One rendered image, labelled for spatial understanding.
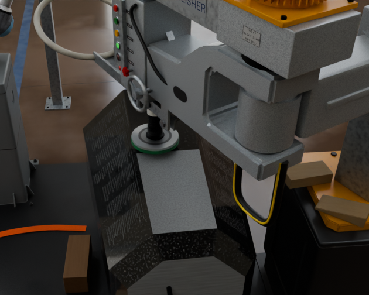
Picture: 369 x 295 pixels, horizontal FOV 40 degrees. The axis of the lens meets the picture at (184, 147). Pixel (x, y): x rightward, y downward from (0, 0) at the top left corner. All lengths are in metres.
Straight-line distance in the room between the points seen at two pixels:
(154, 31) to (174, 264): 0.86
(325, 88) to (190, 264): 0.80
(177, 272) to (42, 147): 2.11
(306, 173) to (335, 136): 1.86
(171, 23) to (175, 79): 0.25
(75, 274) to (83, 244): 0.21
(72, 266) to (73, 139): 1.38
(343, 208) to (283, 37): 1.01
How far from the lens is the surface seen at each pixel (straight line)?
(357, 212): 2.14
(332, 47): 1.43
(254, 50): 1.41
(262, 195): 3.40
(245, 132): 1.59
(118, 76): 2.33
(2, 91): 2.93
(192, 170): 2.20
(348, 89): 1.72
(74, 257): 2.80
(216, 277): 2.02
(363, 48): 1.84
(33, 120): 4.17
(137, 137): 2.30
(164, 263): 1.91
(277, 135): 1.57
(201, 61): 1.67
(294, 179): 2.21
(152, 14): 1.92
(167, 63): 1.85
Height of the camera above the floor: 2.18
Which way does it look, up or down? 35 degrees down
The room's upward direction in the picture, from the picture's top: 2 degrees clockwise
